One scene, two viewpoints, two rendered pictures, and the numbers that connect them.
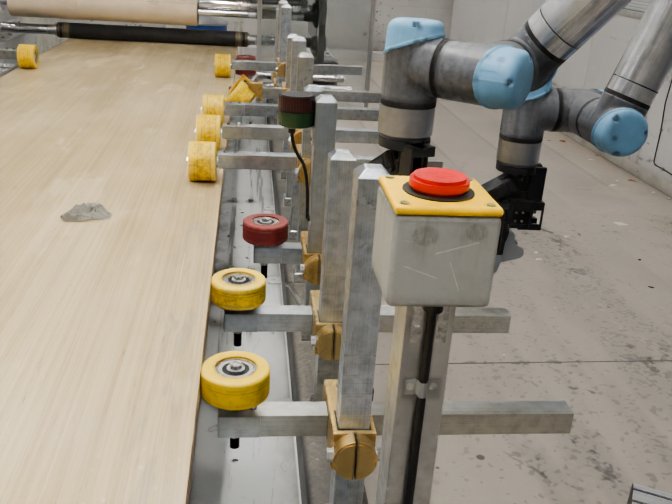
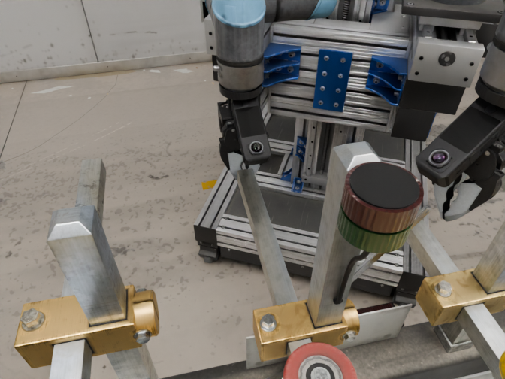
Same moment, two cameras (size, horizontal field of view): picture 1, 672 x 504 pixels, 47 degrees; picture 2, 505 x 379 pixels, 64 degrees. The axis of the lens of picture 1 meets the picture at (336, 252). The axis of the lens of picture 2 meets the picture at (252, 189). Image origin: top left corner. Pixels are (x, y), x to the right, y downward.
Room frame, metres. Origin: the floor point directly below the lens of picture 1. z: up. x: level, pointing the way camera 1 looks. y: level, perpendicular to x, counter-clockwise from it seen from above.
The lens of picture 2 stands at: (1.36, 0.31, 1.35)
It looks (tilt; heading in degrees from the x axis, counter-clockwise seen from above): 42 degrees down; 265
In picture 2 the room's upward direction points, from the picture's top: straight up
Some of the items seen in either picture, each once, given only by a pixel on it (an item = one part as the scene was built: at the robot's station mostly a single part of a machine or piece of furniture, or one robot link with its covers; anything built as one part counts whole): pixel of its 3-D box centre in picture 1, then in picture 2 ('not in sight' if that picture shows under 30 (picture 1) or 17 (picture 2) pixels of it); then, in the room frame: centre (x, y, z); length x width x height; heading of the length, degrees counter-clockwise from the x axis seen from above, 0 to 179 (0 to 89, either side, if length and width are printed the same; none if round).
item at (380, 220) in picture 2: (296, 101); (381, 195); (1.24, 0.08, 1.13); 0.06 x 0.06 x 0.02
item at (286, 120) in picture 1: (296, 117); (374, 216); (1.24, 0.08, 1.10); 0.06 x 0.06 x 0.02
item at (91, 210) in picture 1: (85, 208); not in sight; (1.25, 0.44, 0.91); 0.09 x 0.07 x 0.02; 124
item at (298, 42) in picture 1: (295, 130); not in sight; (1.99, 0.13, 0.90); 0.03 x 0.03 x 0.48; 7
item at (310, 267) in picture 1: (314, 257); (306, 328); (1.26, 0.04, 0.85); 0.13 x 0.06 x 0.05; 7
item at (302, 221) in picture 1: (307, 203); (128, 352); (1.49, 0.06, 0.87); 0.03 x 0.03 x 0.48; 7
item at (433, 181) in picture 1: (438, 187); not in sight; (0.49, -0.07, 1.22); 0.04 x 0.04 x 0.02
